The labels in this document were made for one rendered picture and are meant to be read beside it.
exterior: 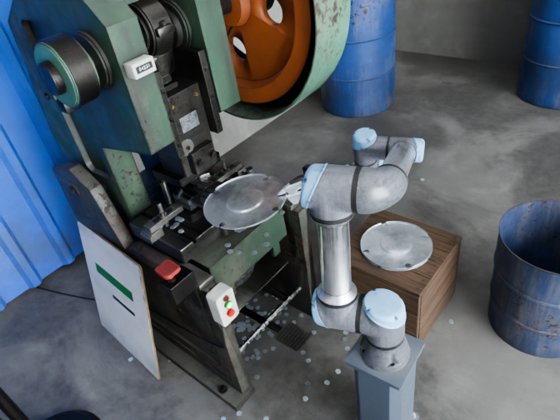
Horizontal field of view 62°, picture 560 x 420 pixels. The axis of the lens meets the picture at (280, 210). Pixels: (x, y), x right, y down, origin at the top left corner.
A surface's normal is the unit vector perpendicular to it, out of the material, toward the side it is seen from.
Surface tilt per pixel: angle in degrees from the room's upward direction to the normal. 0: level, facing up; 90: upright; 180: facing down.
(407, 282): 0
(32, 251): 90
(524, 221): 88
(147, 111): 90
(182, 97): 90
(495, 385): 0
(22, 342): 0
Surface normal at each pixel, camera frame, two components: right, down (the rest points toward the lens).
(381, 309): -0.02, -0.76
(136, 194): 0.76, 0.30
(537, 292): -0.66, 0.56
